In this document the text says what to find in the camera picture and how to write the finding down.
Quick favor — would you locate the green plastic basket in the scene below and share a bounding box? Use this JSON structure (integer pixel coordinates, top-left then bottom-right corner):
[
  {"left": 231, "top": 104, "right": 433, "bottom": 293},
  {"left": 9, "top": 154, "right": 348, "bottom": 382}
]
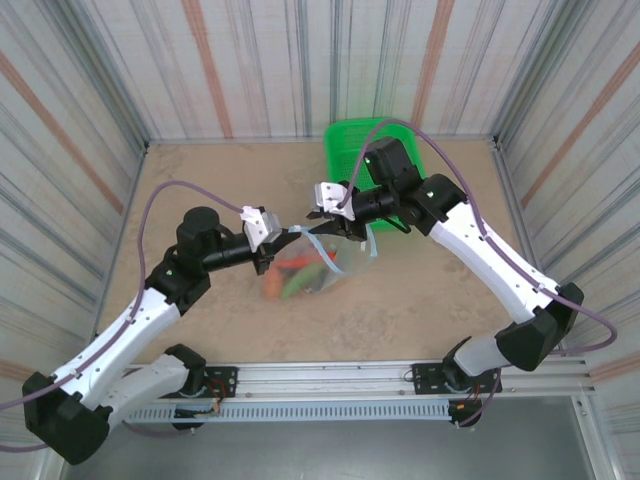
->
[{"left": 323, "top": 116, "right": 430, "bottom": 237}]

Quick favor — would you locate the aluminium mounting rail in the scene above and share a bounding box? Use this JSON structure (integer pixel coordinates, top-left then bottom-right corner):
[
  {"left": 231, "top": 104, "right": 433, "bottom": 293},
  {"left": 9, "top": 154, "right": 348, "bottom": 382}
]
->
[{"left": 114, "top": 355, "right": 599, "bottom": 402}]

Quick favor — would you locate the green cucumber toy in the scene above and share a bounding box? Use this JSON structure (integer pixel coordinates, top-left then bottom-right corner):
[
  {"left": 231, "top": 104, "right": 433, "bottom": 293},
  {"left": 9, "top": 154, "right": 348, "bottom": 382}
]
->
[{"left": 279, "top": 263, "right": 327, "bottom": 302}]

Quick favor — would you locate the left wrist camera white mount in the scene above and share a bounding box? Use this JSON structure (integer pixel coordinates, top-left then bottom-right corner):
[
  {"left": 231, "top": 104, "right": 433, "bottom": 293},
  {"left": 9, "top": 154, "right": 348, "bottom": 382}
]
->
[{"left": 238, "top": 204, "right": 284, "bottom": 254}]

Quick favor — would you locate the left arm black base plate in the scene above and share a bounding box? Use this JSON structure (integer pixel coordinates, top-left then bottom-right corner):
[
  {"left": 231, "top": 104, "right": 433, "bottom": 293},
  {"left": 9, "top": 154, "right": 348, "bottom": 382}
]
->
[{"left": 187, "top": 365, "right": 239, "bottom": 400}]

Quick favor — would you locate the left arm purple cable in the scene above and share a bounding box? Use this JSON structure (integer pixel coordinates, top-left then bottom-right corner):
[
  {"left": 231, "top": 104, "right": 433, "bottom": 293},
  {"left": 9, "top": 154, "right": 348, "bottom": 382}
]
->
[{"left": 0, "top": 181, "right": 252, "bottom": 454}]

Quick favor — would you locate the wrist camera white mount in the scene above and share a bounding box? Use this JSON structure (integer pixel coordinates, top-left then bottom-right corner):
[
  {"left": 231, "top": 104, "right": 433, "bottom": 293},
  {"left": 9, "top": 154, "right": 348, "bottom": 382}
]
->
[
  {"left": 238, "top": 204, "right": 284, "bottom": 254},
  {"left": 311, "top": 181, "right": 354, "bottom": 220}
]

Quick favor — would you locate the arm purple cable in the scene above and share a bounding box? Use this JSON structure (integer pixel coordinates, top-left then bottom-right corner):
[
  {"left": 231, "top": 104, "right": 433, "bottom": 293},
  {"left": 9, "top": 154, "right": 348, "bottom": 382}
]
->
[
  {"left": 343, "top": 119, "right": 619, "bottom": 430},
  {"left": 0, "top": 181, "right": 252, "bottom": 454}
]

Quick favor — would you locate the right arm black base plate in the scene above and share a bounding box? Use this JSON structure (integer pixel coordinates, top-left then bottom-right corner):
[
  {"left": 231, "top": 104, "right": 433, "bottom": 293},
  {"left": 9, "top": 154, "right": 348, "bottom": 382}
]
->
[{"left": 409, "top": 359, "right": 503, "bottom": 397}]

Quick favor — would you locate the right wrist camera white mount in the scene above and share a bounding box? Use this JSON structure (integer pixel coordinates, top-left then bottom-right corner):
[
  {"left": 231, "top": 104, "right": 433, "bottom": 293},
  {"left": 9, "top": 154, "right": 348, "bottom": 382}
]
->
[{"left": 311, "top": 181, "right": 354, "bottom": 220}]

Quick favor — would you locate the grey slotted cable duct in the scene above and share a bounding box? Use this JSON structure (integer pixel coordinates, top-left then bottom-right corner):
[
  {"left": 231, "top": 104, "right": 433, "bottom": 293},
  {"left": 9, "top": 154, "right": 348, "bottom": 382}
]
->
[{"left": 127, "top": 399, "right": 452, "bottom": 425}]

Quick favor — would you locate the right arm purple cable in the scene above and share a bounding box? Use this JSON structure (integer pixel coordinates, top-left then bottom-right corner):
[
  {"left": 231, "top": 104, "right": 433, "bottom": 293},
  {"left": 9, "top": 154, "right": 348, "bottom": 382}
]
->
[{"left": 343, "top": 119, "right": 619, "bottom": 430}]

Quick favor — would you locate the clear zip-top bag elephant print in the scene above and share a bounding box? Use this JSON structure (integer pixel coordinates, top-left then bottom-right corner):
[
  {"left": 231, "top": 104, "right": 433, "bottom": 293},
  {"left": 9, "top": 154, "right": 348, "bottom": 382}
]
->
[{"left": 259, "top": 224, "right": 379, "bottom": 302}]

